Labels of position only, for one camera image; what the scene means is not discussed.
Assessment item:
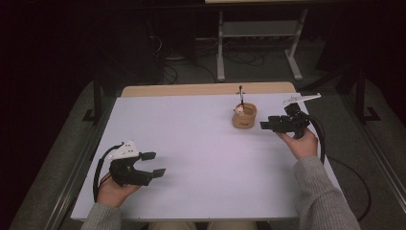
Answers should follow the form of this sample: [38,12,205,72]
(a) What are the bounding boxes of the white metal desk frame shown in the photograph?
[215,9,309,82]

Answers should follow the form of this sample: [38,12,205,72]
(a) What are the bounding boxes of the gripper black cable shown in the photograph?
[305,114,372,223]
[92,144,124,203]

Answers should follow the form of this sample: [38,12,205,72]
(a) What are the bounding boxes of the black metal stand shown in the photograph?
[81,72,103,126]
[353,66,382,126]

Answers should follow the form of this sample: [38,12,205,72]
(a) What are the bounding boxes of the person's leg beige trousers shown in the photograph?
[147,220,199,230]
[208,220,257,230]

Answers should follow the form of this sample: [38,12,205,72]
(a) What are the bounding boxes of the person's left hand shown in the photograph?
[96,173,142,209]

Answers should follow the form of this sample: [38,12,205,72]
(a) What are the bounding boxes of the thin black brush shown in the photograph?
[237,84,245,109]

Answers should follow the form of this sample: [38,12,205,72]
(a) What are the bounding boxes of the person's left leg beige trousers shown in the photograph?
[147,220,199,230]

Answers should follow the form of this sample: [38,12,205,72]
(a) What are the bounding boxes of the black floor cables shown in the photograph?
[223,49,267,67]

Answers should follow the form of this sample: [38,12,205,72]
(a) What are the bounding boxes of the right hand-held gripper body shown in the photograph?
[276,92,322,140]

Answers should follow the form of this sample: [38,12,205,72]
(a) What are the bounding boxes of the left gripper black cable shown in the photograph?
[92,144,124,203]

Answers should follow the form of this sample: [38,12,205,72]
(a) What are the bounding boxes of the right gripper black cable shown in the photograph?
[305,114,372,223]

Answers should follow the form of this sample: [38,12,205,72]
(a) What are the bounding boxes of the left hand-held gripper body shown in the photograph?
[107,140,153,187]

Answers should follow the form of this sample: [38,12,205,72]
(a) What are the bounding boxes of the round wooden pen holder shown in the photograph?
[232,102,259,130]

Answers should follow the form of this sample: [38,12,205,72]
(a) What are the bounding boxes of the person's right hand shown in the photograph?
[276,127,319,160]

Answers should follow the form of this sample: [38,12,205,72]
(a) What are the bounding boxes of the aluminium floor rail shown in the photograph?
[337,94,406,204]
[42,97,118,230]

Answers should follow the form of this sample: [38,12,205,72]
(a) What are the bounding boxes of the person's right leg beige trousers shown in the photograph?
[208,220,257,230]

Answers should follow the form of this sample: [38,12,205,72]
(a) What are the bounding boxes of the white board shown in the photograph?
[70,92,343,222]

